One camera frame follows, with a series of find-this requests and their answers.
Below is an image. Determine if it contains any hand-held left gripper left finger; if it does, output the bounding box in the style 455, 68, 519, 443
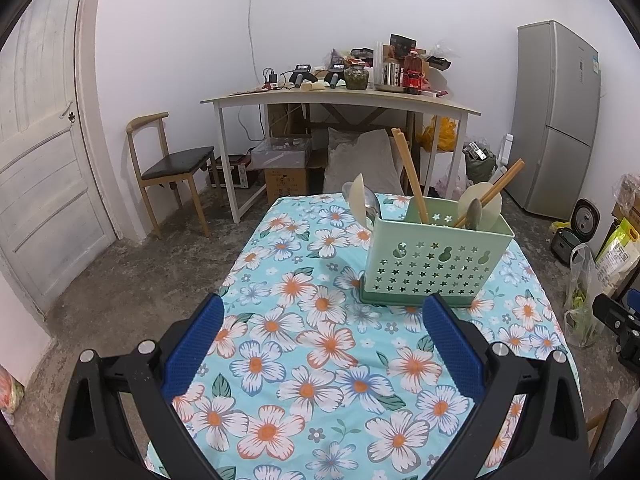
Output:
56, 292, 226, 480

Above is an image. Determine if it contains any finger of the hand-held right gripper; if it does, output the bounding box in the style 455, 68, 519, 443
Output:
592, 292, 640, 334

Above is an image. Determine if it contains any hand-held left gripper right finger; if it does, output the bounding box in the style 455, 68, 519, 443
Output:
422, 292, 591, 480

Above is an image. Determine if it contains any green plastic utensil holder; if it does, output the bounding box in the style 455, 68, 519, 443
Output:
359, 195, 516, 308

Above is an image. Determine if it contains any beige plastic spoon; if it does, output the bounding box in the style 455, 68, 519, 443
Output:
342, 174, 369, 221
459, 182, 503, 233

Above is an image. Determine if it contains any wooden chopstick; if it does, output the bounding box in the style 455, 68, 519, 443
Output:
397, 127, 431, 225
391, 128, 424, 225
452, 158, 526, 228
485, 160, 516, 189

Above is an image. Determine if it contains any clear plastic bag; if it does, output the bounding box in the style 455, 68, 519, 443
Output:
564, 242, 608, 348

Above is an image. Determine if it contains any yellow-green sack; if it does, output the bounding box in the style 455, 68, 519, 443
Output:
595, 217, 640, 296

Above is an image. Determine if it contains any black rice cooker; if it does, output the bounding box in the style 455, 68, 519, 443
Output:
550, 227, 586, 266

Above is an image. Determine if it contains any floral blue blanket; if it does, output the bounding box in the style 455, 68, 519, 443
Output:
144, 192, 583, 480

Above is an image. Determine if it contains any toaster oven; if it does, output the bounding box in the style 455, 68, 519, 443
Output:
207, 154, 253, 190

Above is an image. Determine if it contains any brown cardboard box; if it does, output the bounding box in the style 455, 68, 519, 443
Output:
264, 166, 309, 206

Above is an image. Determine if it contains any wooden chair with dark seat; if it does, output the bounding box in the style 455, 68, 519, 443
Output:
125, 112, 218, 238

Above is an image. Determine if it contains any printed plastic bag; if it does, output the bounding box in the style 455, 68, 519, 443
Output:
0, 365, 26, 413

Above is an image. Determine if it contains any dark green bag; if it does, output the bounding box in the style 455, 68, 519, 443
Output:
465, 142, 498, 181

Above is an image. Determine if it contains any grey refrigerator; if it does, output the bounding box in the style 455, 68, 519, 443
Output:
506, 20, 601, 221

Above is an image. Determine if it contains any grey pillow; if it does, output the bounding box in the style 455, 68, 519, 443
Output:
324, 127, 403, 196

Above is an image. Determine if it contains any yellow plastic bag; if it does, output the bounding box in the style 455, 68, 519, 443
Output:
420, 116, 458, 153

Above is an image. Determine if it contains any white panel door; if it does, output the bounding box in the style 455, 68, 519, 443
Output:
0, 0, 121, 311

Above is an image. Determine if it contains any red bottle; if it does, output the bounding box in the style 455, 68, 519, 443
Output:
402, 50, 423, 93

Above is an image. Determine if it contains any white table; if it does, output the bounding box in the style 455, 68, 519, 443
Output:
200, 87, 482, 223

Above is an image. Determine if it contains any metal canister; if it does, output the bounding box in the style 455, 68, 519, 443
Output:
382, 57, 403, 87

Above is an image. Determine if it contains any glass jar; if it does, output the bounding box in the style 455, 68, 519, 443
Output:
344, 62, 371, 91

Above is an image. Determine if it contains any wall cable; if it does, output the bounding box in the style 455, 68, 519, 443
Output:
246, 0, 257, 73

